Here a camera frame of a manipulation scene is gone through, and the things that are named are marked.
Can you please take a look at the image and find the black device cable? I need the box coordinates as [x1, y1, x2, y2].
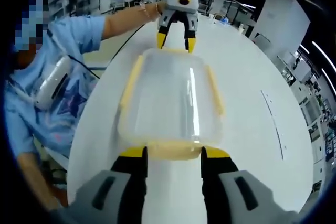
[46, 23, 149, 79]

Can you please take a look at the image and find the row of white office desks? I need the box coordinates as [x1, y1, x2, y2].
[286, 48, 335, 190]

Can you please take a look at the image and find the person in light blue shirt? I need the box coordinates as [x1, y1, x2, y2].
[5, 15, 106, 204]

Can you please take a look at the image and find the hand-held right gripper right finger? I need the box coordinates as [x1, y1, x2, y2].
[201, 146, 297, 224]

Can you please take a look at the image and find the white chest-worn device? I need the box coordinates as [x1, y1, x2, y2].
[35, 56, 74, 109]

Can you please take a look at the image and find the clear plastic container yellow rim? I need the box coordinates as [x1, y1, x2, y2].
[117, 47, 226, 161]

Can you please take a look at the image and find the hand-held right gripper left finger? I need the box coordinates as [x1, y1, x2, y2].
[52, 146, 149, 224]

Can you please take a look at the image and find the white square pillar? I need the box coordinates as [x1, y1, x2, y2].
[251, 0, 311, 49]

